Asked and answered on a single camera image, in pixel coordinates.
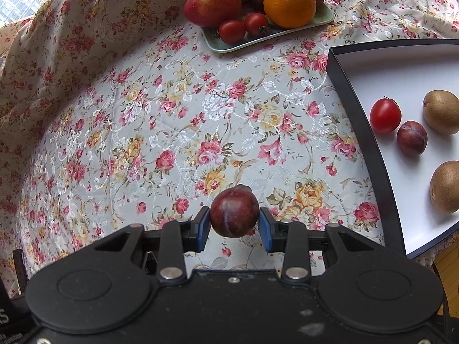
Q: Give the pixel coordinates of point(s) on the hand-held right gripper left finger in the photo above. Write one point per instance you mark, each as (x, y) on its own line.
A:
(204, 227)

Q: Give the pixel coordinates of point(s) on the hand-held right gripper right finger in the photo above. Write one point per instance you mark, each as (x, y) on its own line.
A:
(264, 231)

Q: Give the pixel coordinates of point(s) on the black box with white interior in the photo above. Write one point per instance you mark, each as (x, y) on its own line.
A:
(401, 193)

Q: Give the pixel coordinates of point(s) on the brown kiwi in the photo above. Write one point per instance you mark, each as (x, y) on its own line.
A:
(441, 111)
(446, 188)

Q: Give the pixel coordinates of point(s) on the floral tablecloth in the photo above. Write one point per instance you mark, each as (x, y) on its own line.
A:
(161, 132)

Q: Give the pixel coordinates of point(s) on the green tray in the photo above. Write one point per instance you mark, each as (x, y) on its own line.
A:
(251, 43)

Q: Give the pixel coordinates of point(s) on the red cherry tomato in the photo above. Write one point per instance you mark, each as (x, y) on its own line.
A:
(256, 24)
(232, 31)

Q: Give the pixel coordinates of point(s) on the red apple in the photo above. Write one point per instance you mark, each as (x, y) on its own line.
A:
(212, 3)

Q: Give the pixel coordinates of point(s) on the knobbed dekopon orange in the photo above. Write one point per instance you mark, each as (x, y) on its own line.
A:
(289, 5)

